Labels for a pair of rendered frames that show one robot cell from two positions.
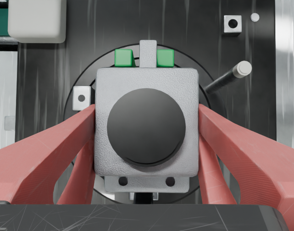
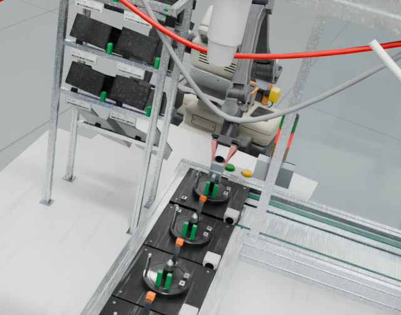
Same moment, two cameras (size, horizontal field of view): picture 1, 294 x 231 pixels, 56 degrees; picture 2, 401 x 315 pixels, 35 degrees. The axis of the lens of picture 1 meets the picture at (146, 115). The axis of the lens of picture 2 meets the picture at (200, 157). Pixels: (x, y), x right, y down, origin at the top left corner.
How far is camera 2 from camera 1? 2.12 m
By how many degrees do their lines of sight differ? 61
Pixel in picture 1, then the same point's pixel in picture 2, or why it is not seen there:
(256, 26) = (176, 197)
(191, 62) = (197, 193)
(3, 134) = (251, 217)
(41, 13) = (230, 210)
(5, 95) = (248, 224)
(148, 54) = (213, 175)
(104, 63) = (218, 199)
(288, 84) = (171, 189)
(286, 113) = (174, 185)
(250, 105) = (184, 187)
